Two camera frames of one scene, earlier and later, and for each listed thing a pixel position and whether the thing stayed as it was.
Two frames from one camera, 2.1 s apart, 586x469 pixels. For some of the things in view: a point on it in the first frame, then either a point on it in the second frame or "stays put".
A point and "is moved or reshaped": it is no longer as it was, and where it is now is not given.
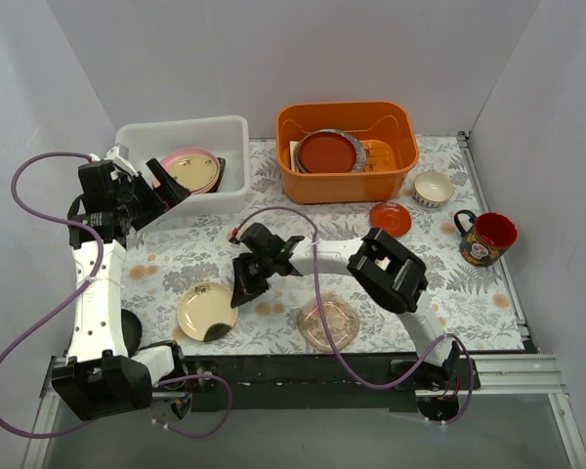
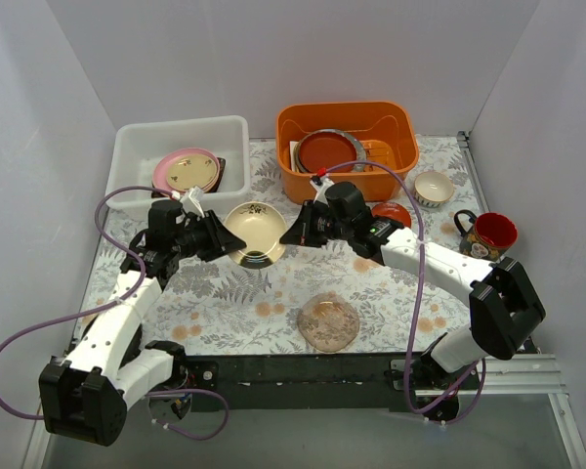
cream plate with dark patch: (205, 312) is moved or reshaped
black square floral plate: (222, 164) stays put
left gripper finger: (171, 191) to (226, 240)
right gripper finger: (246, 268) to (312, 212)
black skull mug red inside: (486, 239) stays put
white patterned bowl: (433, 189) stays put
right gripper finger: (246, 288) to (302, 233)
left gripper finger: (149, 204) to (213, 251)
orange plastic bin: (346, 151) stays put
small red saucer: (393, 218) stays put
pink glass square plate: (343, 319) stays put
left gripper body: (144, 199) to (211, 234)
